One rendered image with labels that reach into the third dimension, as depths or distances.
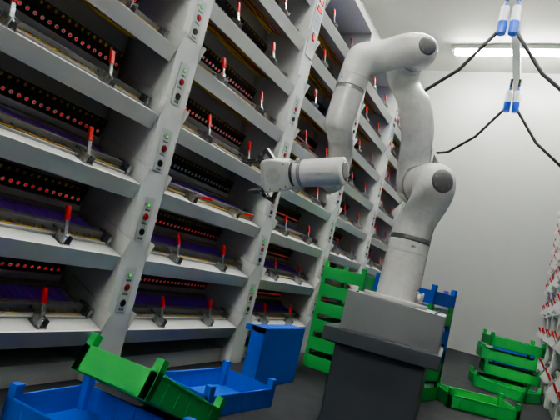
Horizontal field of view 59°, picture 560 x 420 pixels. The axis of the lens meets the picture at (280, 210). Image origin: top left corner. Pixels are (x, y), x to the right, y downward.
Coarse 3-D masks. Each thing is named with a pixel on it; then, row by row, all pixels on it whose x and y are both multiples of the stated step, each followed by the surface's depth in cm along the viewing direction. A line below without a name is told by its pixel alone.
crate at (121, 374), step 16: (96, 336) 102; (80, 352) 101; (96, 352) 100; (80, 368) 99; (96, 368) 98; (112, 368) 97; (128, 368) 96; (144, 368) 94; (160, 368) 93; (112, 384) 95; (128, 384) 94; (144, 384) 93; (160, 384) 94; (176, 384) 98; (144, 400) 91; (160, 400) 95; (176, 400) 99; (192, 400) 105; (224, 400) 116; (176, 416) 100; (192, 416) 106; (208, 416) 111
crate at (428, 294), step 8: (376, 280) 226; (376, 288) 225; (424, 288) 209; (432, 288) 206; (424, 296) 208; (432, 296) 205; (440, 296) 209; (448, 296) 214; (456, 296) 219; (440, 304) 209; (448, 304) 214
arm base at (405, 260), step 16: (400, 240) 146; (400, 256) 145; (416, 256) 144; (384, 272) 147; (400, 272) 144; (416, 272) 144; (384, 288) 145; (400, 288) 143; (416, 288) 145; (416, 304) 140
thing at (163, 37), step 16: (80, 0) 127; (96, 0) 113; (112, 0) 116; (128, 0) 122; (112, 16) 118; (128, 16) 122; (144, 16) 134; (128, 32) 138; (144, 32) 127; (160, 32) 139; (176, 32) 139; (160, 48) 134; (176, 48) 138
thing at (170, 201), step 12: (168, 180) 142; (192, 180) 180; (168, 192) 147; (216, 192) 194; (168, 204) 146; (180, 204) 150; (192, 204) 155; (204, 204) 167; (240, 204) 201; (192, 216) 158; (204, 216) 163; (216, 216) 168; (228, 216) 174; (264, 216) 195; (228, 228) 178; (240, 228) 184; (252, 228) 191
